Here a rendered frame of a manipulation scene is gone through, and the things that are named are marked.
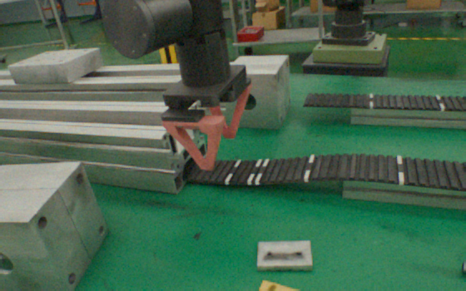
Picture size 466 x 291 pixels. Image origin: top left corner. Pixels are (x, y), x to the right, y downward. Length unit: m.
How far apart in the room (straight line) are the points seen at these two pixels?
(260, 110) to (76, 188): 0.31
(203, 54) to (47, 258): 0.24
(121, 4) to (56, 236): 0.21
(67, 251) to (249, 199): 0.20
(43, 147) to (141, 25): 0.30
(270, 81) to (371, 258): 0.30
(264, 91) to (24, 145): 0.37
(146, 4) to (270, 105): 0.30
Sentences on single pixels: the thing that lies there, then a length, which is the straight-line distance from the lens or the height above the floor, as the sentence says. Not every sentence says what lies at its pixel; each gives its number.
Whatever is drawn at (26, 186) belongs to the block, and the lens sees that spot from 0.37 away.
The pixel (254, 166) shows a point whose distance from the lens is 0.45.
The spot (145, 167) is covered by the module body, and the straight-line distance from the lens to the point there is 0.46.
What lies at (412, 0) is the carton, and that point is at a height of 0.32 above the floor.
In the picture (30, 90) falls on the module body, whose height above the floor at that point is 0.84.
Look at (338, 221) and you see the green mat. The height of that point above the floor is 0.78.
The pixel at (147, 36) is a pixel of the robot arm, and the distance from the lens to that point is 0.30.
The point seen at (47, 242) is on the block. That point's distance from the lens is 0.34.
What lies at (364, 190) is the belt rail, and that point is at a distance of 0.41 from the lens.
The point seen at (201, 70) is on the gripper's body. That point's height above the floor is 0.94.
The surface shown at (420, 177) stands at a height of 0.82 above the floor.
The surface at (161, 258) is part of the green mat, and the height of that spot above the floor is 0.78.
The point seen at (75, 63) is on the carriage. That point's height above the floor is 0.89.
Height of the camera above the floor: 1.04
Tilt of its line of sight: 28 degrees down
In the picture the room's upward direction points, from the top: 8 degrees counter-clockwise
